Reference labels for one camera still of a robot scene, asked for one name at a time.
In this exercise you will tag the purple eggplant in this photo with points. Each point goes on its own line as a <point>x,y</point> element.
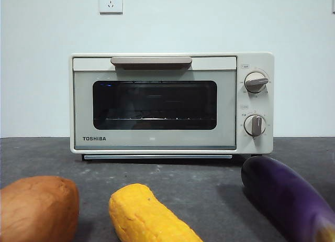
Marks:
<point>282,192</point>

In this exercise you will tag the cream toaster oven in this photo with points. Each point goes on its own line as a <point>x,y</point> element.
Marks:
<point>257,61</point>

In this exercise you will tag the metal crumb tray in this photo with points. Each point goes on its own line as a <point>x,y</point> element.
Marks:
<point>157,156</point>

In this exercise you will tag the timer knob, tan pointer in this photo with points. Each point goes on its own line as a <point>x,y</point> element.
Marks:
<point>255,125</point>

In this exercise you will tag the temperature knob, tan pointer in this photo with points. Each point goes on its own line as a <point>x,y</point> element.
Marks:
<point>256,82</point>

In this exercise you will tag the yellow corn cob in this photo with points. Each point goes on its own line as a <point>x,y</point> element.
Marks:
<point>141,213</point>

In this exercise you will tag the brown sweet potato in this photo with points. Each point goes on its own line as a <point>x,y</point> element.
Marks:
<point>36,208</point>

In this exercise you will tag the white wall socket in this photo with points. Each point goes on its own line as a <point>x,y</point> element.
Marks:
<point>111,2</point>

